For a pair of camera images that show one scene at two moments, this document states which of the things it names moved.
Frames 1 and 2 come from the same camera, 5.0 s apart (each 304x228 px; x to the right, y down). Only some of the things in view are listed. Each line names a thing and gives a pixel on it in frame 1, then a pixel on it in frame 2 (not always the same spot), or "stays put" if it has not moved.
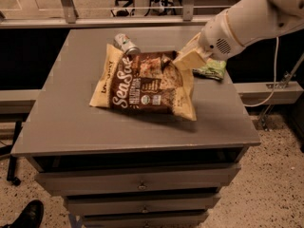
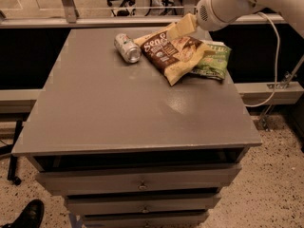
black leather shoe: (30, 216) stays put
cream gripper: (216, 37) → (211, 13)
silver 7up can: (123, 43) stays put
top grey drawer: (66, 180) stays put
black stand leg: (11, 170) stays put
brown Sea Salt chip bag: (150, 82) → (178, 58)
